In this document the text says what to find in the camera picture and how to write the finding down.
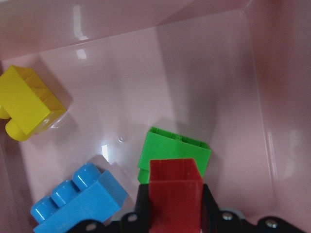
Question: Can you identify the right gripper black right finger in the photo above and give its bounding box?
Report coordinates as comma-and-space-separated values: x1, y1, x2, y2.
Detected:
201, 184, 244, 233

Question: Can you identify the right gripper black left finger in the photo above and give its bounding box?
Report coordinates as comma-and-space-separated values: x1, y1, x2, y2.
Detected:
120, 184, 151, 233

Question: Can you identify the red toy block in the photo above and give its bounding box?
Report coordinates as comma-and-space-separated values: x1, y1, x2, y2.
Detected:
148, 158, 203, 233

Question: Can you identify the blue toy block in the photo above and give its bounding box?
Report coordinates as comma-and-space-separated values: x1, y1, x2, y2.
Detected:
30, 163, 127, 233

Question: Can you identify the green toy block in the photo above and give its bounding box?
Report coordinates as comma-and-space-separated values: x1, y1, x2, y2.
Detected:
138, 127, 211, 184

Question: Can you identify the yellow toy block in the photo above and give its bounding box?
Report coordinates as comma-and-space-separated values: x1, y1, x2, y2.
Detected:
0, 66, 66, 141

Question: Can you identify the pink plastic box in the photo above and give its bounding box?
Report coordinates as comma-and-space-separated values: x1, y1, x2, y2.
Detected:
0, 0, 311, 233

